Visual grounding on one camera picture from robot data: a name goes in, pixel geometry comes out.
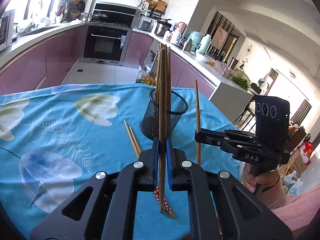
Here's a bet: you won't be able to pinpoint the bamboo chopstick red handle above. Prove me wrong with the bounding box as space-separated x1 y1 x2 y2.
128 126 176 218
163 44 169 140
159 48 165 213
167 47 171 101
195 80 201 165
124 120 141 158
158 45 163 104
155 43 162 104

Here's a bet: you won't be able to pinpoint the pink sleeve forearm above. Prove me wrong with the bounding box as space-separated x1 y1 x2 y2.
258 178 319 231

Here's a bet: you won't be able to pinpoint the purple kitchen cabinets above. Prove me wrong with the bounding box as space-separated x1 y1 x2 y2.
1 25 220 98

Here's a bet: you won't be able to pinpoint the right hand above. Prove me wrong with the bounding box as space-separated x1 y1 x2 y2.
241 163 279 193

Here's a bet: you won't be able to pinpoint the black mesh utensil holder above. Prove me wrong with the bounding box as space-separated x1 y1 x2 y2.
140 88 188 140

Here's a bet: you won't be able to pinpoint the blue floral tablecloth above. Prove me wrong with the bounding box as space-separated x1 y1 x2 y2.
1 84 242 239

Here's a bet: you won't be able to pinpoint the mint green kettle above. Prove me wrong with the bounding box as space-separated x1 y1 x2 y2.
188 31 203 53

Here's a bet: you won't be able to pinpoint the pink thermos jug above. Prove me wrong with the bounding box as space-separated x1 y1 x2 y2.
176 22 187 36

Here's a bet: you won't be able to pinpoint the steel cooking pot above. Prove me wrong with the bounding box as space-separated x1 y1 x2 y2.
154 20 171 37

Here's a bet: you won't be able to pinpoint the silver rice cooker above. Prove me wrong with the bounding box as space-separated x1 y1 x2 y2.
136 20 155 33

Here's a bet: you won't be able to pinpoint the black built-in oven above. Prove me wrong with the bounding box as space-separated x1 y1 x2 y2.
83 23 132 66

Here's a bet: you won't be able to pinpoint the black range hood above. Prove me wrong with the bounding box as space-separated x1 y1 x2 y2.
91 2 137 28

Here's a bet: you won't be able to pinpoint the silver microwave oven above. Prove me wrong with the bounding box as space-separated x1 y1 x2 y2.
0 9 15 51

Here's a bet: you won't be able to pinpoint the black camera box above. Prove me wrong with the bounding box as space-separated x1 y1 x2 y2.
254 95 290 153

